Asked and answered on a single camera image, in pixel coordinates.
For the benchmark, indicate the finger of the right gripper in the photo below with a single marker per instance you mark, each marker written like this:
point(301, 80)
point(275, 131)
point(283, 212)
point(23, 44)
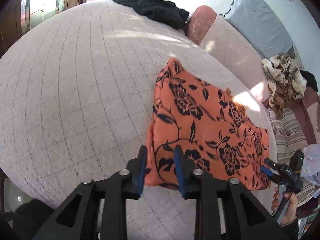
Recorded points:
point(270, 175)
point(272, 164)

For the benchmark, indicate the pink quilted bolster cushion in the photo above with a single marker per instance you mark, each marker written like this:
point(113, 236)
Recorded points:
point(222, 41)

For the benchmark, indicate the grey pillow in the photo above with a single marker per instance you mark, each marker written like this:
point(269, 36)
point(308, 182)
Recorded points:
point(261, 27)

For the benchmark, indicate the pink quilted bed cover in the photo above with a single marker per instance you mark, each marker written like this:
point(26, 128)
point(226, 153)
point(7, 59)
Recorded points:
point(76, 94)

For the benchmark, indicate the striped beige pillow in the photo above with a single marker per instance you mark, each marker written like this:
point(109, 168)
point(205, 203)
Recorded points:
point(296, 130)

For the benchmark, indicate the black garment on bed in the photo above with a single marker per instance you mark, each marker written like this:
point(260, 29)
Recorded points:
point(158, 10)

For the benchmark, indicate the person's right hand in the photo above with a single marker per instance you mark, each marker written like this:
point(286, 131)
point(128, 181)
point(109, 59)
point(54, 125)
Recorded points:
point(290, 214)

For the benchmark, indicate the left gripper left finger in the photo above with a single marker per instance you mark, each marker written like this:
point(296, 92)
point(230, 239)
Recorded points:
point(97, 210)

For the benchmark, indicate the lilac floral cloth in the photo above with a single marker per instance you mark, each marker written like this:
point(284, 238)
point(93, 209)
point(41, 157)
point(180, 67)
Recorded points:
point(311, 164)

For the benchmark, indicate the stained glass wooden door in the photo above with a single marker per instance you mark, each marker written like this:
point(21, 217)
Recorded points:
point(23, 15)

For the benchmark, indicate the beige brown floral blanket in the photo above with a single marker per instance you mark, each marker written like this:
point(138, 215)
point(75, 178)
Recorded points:
point(285, 82)

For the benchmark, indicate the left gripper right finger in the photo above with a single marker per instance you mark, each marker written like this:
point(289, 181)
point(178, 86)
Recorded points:
point(225, 209)

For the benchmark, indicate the orange black floral garment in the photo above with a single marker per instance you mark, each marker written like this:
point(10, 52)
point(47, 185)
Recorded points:
point(212, 129)

